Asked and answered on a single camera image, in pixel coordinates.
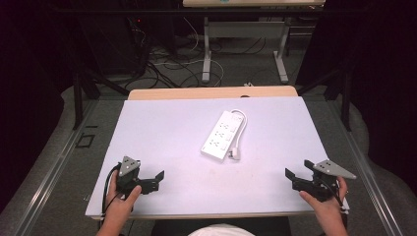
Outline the thin black floor cable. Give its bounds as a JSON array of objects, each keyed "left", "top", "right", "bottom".
[{"left": 208, "top": 34, "right": 268, "bottom": 56}]

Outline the white power strip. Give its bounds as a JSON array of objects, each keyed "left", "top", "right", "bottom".
[{"left": 200, "top": 109, "right": 246, "bottom": 162}]

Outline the person's right hand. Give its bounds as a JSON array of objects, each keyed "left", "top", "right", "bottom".
[{"left": 298, "top": 176, "right": 349, "bottom": 228}]

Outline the white-legged desk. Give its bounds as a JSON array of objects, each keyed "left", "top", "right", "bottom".
[{"left": 182, "top": 0, "right": 327, "bottom": 85}]

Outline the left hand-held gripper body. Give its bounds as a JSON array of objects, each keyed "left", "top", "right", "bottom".
[{"left": 115, "top": 155, "right": 161, "bottom": 197}]

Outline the black equipment cabinet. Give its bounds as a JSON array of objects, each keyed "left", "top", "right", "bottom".
[{"left": 77, "top": 13, "right": 149, "bottom": 77}]

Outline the white power plug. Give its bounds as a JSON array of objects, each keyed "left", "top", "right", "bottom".
[{"left": 227, "top": 147, "right": 242, "bottom": 162}]

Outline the white table mat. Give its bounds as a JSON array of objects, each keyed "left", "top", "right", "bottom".
[{"left": 85, "top": 95, "right": 350, "bottom": 219}]

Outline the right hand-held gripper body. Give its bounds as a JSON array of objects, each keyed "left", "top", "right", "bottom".
[{"left": 291, "top": 158, "right": 358, "bottom": 203}]

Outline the metal floor rail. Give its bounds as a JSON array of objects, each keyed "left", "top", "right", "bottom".
[
  {"left": 12, "top": 99, "right": 100, "bottom": 236},
  {"left": 326, "top": 99, "right": 400, "bottom": 236}
]

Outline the wooden table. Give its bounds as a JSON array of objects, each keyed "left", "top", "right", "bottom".
[{"left": 85, "top": 85, "right": 350, "bottom": 221}]

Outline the black metal stand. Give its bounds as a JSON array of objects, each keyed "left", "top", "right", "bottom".
[
  {"left": 72, "top": 64, "right": 132, "bottom": 132},
  {"left": 296, "top": 64, "right": 354, "bottom": 133}
]

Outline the dark curtain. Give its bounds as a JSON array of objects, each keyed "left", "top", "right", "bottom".
[
  {"left": 294, "top": 0, "right": 417, "bottom": 198},
  {"left": 0, "top": 0, "right": 80, "bottom": 214}
]

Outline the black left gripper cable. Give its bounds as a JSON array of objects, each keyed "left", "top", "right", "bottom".
[{"left": 100, "top": 162, "right": 123, "bottom": 225}]

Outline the person's left hand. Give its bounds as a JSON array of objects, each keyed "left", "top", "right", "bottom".
[{"left": 103, "top": 169, "right": 143, "bottom": 227}]

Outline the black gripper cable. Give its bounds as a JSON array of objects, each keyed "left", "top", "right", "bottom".
[
  {"left": 322, "top": 179, "right": 346, "bottom": 209},
  {"left": 100, "top": 162, "right": 123, "bottom": 225}
]

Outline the white power strip cable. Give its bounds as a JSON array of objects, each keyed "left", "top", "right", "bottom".
[{"left": 229, "top": 108, "right": 249, "bottom": 155}]

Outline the black floor cable bundle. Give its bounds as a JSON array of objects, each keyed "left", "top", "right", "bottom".
[{"left": 128, "top": 18, "right": 205, "bottom": 90}]

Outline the white floor cable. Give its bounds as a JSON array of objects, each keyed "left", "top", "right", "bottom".
[{"left": 152, "top": 16, "right": 226, "bottom": 89}]

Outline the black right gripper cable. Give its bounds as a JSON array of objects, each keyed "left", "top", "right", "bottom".
[{"left": 322, "top": 179, "right": 346, "bottom": 209}]

